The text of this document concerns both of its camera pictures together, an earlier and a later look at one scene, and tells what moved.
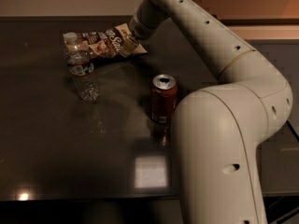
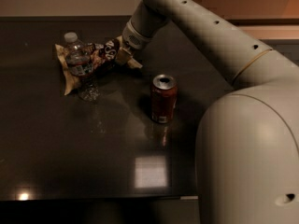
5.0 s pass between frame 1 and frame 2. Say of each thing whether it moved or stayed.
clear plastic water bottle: stayed
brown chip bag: moved
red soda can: stayed
